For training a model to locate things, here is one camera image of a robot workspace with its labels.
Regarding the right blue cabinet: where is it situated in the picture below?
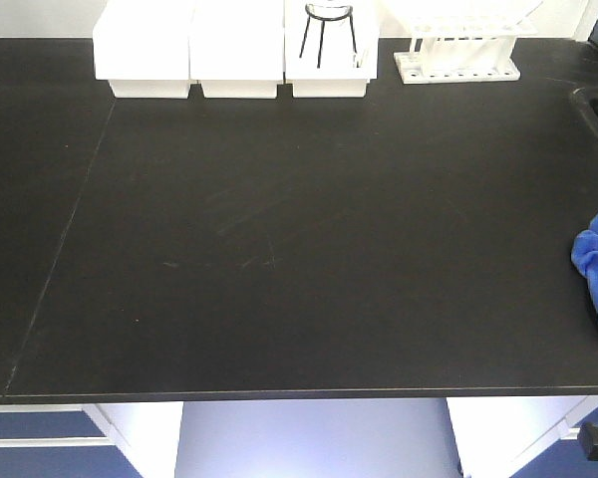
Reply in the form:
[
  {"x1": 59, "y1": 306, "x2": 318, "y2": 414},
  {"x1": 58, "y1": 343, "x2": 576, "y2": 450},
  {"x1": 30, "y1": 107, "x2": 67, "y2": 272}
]
[{"x1": 446, "y1": 395, "x2": 598, "y2": 478}]

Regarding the blue cabinet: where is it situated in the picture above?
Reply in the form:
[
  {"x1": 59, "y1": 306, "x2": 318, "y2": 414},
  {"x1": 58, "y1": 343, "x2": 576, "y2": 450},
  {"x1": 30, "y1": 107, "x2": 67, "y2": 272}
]
[
  {"x1": 446, "y1": 395, "x2": 598, "y2": 478},
  {"x1": 0, "y1": 401, "x2": 183, "y2": 477}
]

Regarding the white test tube rack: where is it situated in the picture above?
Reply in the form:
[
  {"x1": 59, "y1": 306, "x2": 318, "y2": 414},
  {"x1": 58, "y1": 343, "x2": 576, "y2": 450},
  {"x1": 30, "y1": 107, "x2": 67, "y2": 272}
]
[{"x1": 394, "y1": 1, "x2": 542, "y2": 85}]

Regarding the right white storage bin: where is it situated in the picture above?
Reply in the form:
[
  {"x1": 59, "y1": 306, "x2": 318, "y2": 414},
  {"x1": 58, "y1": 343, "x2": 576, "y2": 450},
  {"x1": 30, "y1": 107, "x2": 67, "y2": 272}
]
[{"x1": 284, "y1": 1, "x2": 379, "y2": 99}]

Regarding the white storage bin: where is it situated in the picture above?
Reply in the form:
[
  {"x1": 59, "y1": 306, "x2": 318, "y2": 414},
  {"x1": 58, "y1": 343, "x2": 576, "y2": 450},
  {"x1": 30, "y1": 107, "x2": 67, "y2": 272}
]
[
  {"x1": 189, "y1": 1, "x2": 284, "y2": 99},
  {"x1": 92, "y1": 1, "x2": 195, "y2": 99},
  {"x1": 284, "y1": 1, "x2": 379, "y2": 99}
]

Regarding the left blue cabinet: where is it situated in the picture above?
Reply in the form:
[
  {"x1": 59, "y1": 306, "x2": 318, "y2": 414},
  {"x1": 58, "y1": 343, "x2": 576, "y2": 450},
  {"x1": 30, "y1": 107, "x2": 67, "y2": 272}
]
[{"x1": 0, "y1": 401, "x2": 183, "y2": 477}]

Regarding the middle white storage bin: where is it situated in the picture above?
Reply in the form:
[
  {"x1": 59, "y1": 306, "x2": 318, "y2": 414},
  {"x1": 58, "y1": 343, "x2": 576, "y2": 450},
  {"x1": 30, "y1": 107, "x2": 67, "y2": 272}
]
[{"x1": 189, "y1": 1, "x2": 284, "y2": 99}]

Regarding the left white storage bin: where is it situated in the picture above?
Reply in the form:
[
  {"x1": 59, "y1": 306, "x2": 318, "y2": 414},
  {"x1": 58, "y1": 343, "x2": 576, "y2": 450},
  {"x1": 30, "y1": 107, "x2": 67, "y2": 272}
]
[{"x1": 92, "y1": 1, "x2": 195, "y2": 99}]

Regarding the black wire tripod stand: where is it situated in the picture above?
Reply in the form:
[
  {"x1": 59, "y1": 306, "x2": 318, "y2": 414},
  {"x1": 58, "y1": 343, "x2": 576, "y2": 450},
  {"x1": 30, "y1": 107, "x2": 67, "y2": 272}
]
[{"x1": 299, "y1": 1, "x2": 358, "y2": 69}]

